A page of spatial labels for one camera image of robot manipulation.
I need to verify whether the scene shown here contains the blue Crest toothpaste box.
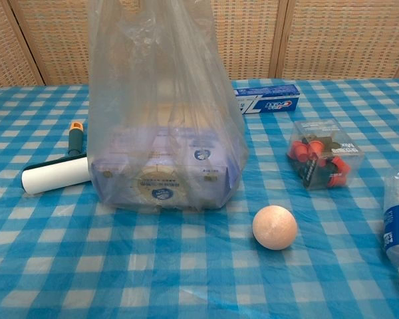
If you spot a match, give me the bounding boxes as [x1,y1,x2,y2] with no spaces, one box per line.
[233,84,302,115]

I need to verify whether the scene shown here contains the blue white checkered tablecloth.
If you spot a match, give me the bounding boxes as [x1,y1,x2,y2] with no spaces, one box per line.
[0,78,399,319]

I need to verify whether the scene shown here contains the woven rattan folding screen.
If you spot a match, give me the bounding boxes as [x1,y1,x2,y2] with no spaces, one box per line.
[0,0,399,92]

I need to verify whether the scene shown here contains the purple tissue box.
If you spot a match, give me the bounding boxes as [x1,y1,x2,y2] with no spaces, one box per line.
[91,102,242,211]

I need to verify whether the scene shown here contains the clear box of orange capsules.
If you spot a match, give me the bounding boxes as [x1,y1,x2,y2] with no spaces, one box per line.
[287,119,364,191]

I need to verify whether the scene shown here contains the translucent gray plastic bag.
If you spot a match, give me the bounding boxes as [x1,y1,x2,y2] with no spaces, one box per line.
[87,0,249,213]

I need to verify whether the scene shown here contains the pale orange ball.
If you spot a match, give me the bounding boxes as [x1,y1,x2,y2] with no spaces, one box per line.
[252,205,298,249]

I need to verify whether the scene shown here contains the white lint roller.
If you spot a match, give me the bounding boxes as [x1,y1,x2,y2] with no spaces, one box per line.
[21,121,91,195]

